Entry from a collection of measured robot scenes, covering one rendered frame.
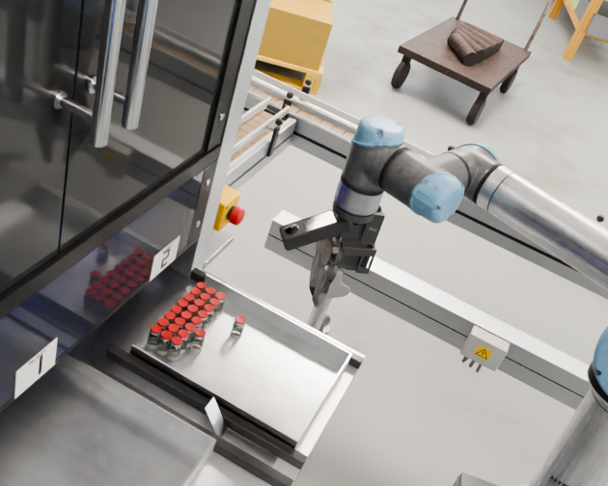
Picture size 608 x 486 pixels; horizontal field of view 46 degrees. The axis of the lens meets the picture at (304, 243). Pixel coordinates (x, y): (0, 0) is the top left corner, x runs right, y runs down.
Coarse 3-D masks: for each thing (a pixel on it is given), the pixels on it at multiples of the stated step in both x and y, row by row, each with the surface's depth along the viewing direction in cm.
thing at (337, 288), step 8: (320, 272) 125; (320, 280) 124; (336, 280) 125; (336, 288) 126; (344, 288) 126; (312, 296) 128; (320, 296) 125; (328, 296) 126; (336, 296) 127; (344, 296) 127; (320, 304) 127
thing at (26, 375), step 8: (48, 344) 106; (56, 344) 108; (40, 352) 104; (48, 352) 107; (32, 360) 103; (48, 360) 108; (24, 368) 102; (32, 368) 104; (48, 368) 109; (16, 376) 101; (24, 376) 103; (32, 376) 106; (40, 376) 108; (16, 384) 102; (24, 384) 105; (16, 392) 104
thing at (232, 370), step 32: (224, 288) 148; (224, 320) 144; (256, 320) 147; (288, 320) 145; (192, 352) 135; (224, 352) 137; (256, 352) 140; (288, 352) 142; (320, 352) 145; (192, 384) 126; (224, 384) 131; (256, 384) 133; (288, 384) 136; (320, 384) 138; (256, 416) 123; (288, 416) 130
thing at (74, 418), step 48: (48, 384) 121; (96, 384) 123; (0, 432) 111; (48, 432) 114; (96, 432) 116; (144, 432) 118; (192, 432) 118; (0, 480) 105; (48, 480) 107; (96, 480) 109; (144, 480) 112
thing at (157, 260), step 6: (174, 240) 133; (168, 246) 131; (174, 246) 134; (162, 252) 130; (174, 252) 135; (156, 258) 129; (162, 258) 131; (168, 258) 134; (174, 258) 137; (156, 264) 130; (168, 264) 136; (156, 270) 132
